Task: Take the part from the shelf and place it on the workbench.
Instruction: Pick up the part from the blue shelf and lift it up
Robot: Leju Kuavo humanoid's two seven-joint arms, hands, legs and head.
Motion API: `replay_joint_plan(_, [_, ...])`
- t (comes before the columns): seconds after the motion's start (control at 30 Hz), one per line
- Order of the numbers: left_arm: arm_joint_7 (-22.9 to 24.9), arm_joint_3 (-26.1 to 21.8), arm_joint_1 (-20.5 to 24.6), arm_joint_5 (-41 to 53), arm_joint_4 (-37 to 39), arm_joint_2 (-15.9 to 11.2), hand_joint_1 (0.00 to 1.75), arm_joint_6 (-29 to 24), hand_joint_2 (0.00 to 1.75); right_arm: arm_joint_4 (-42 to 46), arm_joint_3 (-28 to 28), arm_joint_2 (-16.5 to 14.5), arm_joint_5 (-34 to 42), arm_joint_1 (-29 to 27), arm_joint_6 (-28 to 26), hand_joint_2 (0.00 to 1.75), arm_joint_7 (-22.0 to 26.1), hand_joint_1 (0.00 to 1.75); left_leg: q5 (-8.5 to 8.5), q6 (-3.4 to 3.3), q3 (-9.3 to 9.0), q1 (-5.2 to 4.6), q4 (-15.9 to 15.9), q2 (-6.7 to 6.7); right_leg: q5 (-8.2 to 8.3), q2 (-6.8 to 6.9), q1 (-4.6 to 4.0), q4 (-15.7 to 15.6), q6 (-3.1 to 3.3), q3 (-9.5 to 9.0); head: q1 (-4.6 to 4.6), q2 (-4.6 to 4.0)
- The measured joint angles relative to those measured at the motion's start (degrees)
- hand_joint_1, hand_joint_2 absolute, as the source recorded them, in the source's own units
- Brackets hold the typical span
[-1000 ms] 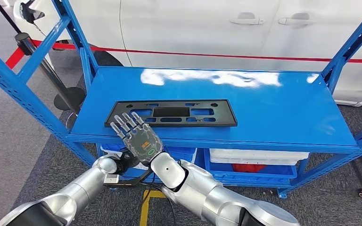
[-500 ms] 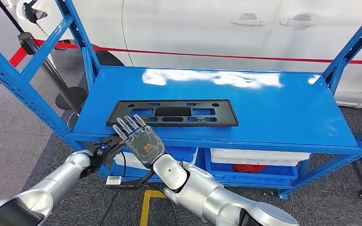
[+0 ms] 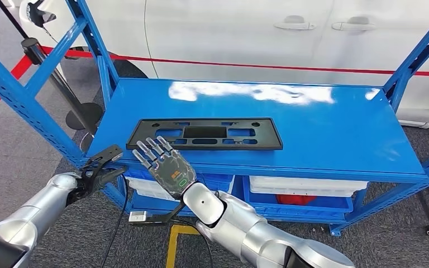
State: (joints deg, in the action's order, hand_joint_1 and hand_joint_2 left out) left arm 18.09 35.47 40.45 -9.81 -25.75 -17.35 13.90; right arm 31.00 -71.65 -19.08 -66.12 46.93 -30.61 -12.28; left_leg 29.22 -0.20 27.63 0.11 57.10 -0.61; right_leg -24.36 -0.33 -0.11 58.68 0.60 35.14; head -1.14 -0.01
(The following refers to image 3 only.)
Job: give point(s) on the black right camera bracket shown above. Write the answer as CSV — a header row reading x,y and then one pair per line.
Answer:
x,y
162,218

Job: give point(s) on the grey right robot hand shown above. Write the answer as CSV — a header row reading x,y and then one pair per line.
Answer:
x,y
172,172

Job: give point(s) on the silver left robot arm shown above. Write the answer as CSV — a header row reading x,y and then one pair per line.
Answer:
x,y
25,218

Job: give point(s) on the black camera bracket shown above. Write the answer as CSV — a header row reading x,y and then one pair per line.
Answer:
x,y
96,162
162,218

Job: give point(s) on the blue metal shelf rack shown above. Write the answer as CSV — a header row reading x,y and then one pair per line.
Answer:
x,y
310,140

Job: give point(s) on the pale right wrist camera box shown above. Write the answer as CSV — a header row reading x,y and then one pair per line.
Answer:
x,y
137,216

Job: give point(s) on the black left camera bracket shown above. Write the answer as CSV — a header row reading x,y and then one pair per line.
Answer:
x,y
96,162

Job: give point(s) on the short red barrier belt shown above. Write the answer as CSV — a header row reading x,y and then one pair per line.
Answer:
x,y
0,90

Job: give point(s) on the black thin pole stand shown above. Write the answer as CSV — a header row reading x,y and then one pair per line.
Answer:
x,y
88,114

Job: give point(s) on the red object in crate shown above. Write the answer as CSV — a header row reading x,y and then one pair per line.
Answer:
x,y
296,199

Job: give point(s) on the black plastic plate frame part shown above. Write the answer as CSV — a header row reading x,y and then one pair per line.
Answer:
x,y
140,138

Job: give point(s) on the white car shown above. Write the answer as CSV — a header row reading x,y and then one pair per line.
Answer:
x,y
218,33

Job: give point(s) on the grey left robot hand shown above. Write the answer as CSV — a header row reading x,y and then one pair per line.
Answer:
x,y
107,176

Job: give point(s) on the long red barrier belt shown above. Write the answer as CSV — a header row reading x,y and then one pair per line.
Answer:
x,y
273,67

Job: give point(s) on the chrome stanchion post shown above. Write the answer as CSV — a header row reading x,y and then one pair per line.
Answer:
x,y
29,44

